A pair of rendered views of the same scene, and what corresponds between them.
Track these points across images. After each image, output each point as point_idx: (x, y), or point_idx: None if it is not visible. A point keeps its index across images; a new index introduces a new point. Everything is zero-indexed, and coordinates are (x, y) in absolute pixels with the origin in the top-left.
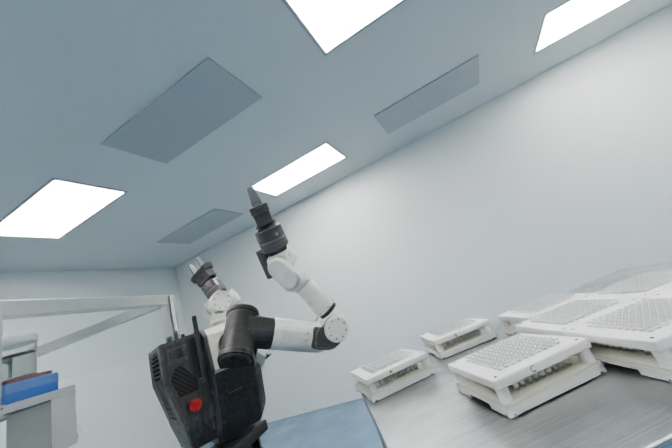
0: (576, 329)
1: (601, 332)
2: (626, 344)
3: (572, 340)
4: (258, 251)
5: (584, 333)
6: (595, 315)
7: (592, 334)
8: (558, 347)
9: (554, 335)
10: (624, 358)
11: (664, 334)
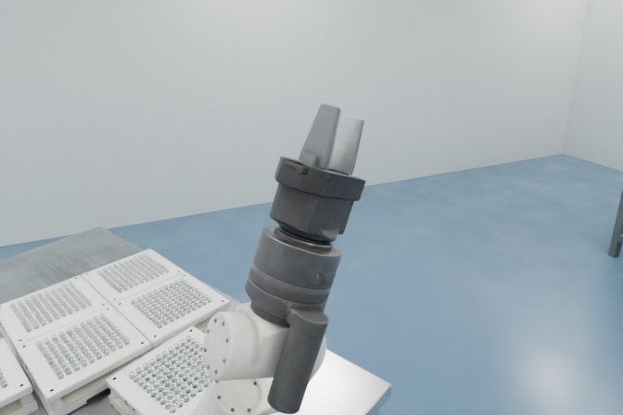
0: (158, 333)
1: (186, 320)
2: (212, 313)
3: (190, 333)
4: (319, 318)
5: (177, 328)
6: (126, 326)
7: (185, 323)
8: (201, 338)
9: (135, 356)
10: (200, 329)
11: (221, 297)
